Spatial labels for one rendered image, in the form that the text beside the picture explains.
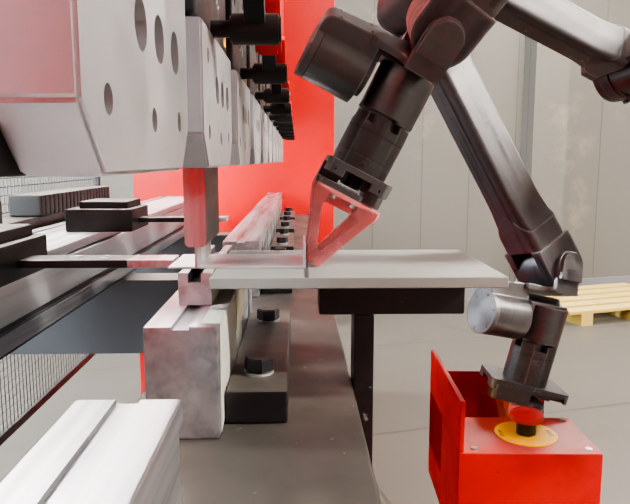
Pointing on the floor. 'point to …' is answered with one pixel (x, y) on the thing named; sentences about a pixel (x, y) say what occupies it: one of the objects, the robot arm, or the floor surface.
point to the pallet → (606, 302)
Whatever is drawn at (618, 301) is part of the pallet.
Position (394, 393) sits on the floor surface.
